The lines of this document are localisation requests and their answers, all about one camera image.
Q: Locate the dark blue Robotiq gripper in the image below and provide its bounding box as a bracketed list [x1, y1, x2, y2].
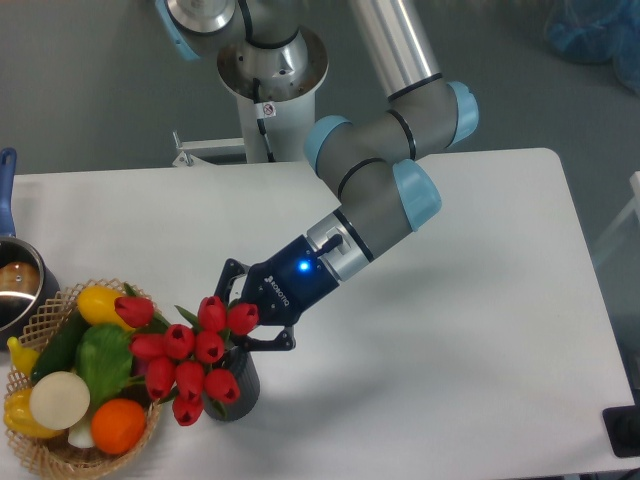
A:
[214, 236, 339, 351]

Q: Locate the black device at table edge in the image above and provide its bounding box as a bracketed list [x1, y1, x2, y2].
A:
[602, 405, 639, 458]

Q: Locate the green cucumber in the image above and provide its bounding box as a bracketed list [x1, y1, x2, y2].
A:
[30, 310, 90, 385]

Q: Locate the yellow banana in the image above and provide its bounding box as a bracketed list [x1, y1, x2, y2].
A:
[6, 337, 40, 377]

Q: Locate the white round radish slice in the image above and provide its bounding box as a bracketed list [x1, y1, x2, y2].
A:
[29, 371, 90, 430]

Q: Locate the white leek stalk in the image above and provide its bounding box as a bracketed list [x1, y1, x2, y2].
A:
[67, 415, 95, 449]

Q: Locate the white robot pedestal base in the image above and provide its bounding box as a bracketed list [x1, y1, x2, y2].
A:
[171, 27, 331, 168]

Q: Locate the red tulip bouquet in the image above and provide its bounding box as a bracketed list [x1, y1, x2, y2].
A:
[115, 294, 259, 426]

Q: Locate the green lettuce leaf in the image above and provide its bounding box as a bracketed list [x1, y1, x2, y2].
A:
[75, 324, 134, 414]

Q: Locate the blue handled saucepan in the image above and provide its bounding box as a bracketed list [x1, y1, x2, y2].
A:
[1, 147, 59, 352]

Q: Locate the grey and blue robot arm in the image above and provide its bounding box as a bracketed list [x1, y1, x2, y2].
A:
[156, 1, 479, 351]

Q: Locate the woven wicker basket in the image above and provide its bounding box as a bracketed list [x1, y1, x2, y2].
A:
[6, 279, 162, 479]

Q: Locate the dark grey ribbed vase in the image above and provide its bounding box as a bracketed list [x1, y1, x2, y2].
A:
[203, 347, 260, 422]

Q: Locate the yellow bell pepper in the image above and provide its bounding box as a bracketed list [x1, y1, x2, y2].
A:
[4, 388, 65, 439]

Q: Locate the orange fruit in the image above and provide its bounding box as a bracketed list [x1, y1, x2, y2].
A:
[91, 398, 146, 455]

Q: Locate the yellow squash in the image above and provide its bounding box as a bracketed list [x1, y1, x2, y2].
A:
[76, 285, 133, 331]

